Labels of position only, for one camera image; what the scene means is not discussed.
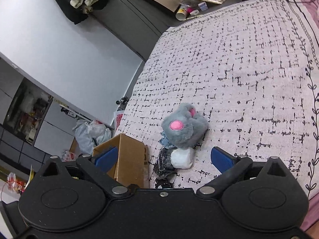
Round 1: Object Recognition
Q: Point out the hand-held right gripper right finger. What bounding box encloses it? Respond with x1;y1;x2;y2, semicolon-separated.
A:
197;146;299;200

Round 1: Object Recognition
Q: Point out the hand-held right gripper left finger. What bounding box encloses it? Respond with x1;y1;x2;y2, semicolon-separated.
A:
35;146;132;198

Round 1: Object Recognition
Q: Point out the cardboard box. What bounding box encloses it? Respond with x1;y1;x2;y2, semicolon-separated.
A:
93;133;149;189

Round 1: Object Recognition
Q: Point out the white soft bundle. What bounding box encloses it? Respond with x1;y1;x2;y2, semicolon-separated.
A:
171;147;194;169

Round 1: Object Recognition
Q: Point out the grey pink plush toy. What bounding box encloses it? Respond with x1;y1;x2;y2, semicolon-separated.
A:
161;103;208;148

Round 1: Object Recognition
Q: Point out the black plastic-wrapped packet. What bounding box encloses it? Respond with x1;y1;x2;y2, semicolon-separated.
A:
153;148;176;189

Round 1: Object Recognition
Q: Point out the blue cloth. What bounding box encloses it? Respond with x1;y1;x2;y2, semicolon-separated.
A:
159;131;175;148

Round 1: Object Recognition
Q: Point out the pale plastic bag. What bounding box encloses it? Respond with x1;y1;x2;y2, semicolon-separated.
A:
96;128;112;145

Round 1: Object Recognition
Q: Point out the white plastic bag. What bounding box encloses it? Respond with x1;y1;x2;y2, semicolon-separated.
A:
87;121;107;137

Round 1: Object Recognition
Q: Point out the large grey plastic bag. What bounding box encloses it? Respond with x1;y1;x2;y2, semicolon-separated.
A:
73;119;96;155

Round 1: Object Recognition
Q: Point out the red print plastic bag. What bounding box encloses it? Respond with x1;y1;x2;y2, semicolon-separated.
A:
113;111;125;130

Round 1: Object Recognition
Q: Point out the white black patterned blanket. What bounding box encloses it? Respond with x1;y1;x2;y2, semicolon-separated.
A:
116;0;319;201

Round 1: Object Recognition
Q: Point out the white cabinet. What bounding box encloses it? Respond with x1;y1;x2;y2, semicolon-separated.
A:
0;57;54;180

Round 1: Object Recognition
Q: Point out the dark grey door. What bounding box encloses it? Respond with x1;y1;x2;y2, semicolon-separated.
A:
92;0;175;61

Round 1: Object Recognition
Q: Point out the paper cup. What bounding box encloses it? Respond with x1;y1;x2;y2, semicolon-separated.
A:
176;4;190;21

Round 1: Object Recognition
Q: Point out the black hanging garment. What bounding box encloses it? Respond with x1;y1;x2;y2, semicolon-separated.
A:
46;0;109;25

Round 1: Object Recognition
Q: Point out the pink bed sheet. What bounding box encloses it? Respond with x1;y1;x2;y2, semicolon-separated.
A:
290;0;319;234

